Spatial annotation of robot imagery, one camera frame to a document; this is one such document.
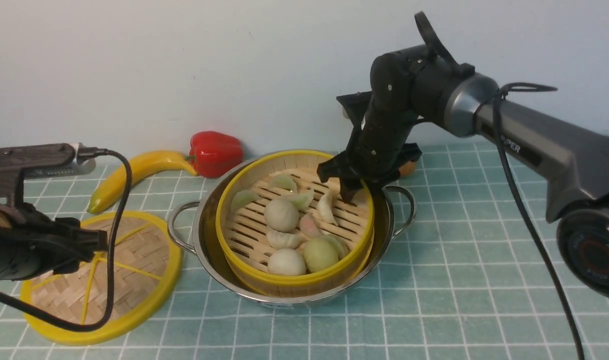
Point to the white dumpling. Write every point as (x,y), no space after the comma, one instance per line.
(284,240)
(325,207)

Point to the green round bun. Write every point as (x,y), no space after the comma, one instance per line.
(324,251)

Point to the stainless steel pot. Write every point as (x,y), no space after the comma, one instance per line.
(205,246)

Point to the pink dumpling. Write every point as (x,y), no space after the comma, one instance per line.
(309,226)

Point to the green dumpling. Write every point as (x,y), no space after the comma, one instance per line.
(302,201)
(243,198)
(283,181)

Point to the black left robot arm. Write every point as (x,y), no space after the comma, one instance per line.
(15,260)

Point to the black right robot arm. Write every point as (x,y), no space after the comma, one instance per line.
(425,84)

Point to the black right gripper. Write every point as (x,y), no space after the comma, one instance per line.
(376,148)

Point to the green dumpling left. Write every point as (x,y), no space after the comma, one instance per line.
(243,198)

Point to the yellow bamboo steamer basket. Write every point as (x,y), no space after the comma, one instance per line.
(242,235)

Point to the green dumpling back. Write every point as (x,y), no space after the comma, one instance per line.
(283,181)

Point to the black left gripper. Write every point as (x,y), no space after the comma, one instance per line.
(59,244)

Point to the white round bun front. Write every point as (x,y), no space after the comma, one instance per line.
(286,262)

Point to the white round bun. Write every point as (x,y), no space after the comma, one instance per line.
(286,262)
(281,215)

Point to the white dumpling right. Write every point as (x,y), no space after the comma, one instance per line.
(325,207)

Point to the yellow woven bamboo steamer lid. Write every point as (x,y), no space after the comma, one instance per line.
(147,267)

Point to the white dumpling centre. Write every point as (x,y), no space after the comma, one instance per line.
(284,240)

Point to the green dumpling middle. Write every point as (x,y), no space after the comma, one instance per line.
(302,201)

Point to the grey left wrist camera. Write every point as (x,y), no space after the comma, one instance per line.
(44,161)

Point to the red bell pepper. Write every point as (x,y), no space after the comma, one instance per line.
(212,154)

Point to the brown potato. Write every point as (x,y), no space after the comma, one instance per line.
(407,169)

